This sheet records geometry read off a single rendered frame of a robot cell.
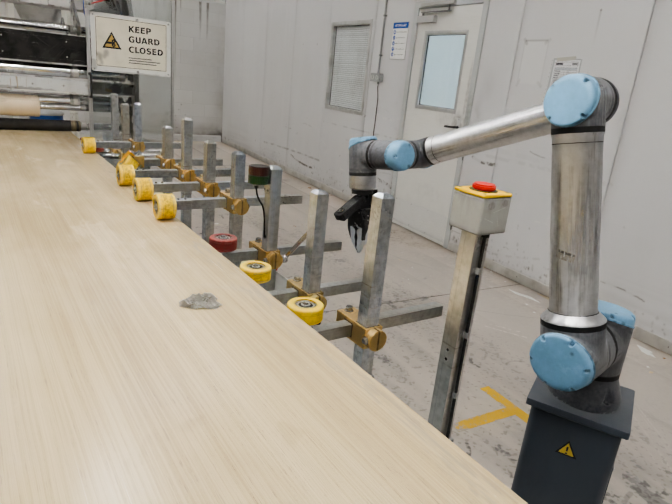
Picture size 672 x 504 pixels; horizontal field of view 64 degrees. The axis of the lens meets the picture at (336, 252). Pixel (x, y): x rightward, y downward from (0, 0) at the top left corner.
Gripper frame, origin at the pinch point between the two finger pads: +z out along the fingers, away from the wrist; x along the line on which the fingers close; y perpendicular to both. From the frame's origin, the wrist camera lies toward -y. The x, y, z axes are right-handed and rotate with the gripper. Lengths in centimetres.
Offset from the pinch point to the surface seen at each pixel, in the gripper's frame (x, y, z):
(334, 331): -44, -42, 5
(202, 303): -35, -69, -5
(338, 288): -20.2, -23.1, 4.3
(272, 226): -0.7, -32.6, -11.6
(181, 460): -76, -90, 1
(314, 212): -26.1, -35.0, -19.2
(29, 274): -4, -96, -9
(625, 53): 38, 244, -83
